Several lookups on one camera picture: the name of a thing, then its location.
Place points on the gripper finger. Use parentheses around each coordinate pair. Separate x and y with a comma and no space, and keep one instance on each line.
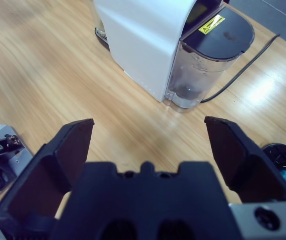
(233,150)
(45,175)

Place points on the white capsule coffee machine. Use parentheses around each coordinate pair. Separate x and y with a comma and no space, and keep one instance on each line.
(137,37)

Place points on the yellow warning sticker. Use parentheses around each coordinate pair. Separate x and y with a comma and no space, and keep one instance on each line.
(211,24)

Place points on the silver drip tray grille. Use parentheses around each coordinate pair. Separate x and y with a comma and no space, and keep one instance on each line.
(101,37)

